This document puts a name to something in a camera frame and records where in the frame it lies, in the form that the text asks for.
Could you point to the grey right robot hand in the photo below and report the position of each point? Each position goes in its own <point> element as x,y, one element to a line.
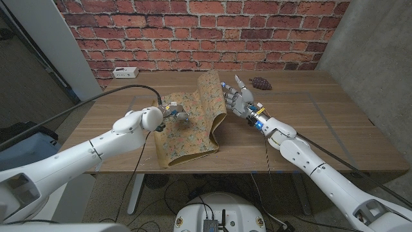
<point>241,100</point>

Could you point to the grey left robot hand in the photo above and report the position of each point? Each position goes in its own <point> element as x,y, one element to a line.
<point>175,112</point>

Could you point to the floral kraft wrapping paper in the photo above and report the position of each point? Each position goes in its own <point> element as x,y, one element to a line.
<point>193,122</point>

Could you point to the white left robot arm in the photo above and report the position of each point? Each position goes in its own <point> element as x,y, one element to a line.
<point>80,158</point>

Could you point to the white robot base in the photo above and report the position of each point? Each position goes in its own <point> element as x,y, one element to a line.
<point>222,206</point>

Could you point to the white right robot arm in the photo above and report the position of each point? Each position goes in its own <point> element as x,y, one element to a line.
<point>322,167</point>

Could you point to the brown pinecone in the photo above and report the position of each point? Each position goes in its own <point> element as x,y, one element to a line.
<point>260,83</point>

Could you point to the white power strip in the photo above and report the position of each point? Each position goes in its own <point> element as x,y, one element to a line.
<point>125,72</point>

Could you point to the black floor fan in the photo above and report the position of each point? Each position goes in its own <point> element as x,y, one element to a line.
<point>156,181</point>

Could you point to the red brick printed backdrop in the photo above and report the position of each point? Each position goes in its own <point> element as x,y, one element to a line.
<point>199,32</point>

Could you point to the white table leg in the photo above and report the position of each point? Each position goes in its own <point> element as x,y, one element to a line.
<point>135,193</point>

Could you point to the grey table leg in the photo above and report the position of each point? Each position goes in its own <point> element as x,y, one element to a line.
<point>301,193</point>

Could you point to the grey electronics box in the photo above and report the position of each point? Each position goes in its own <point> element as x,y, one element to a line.
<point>210,225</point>

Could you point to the black cloth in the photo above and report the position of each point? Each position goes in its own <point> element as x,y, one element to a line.
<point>22,132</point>

